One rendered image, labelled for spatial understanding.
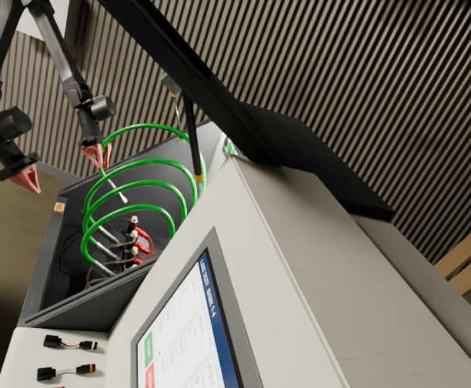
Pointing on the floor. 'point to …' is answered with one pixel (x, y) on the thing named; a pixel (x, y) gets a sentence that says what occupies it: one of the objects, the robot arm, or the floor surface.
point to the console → (303, 290)
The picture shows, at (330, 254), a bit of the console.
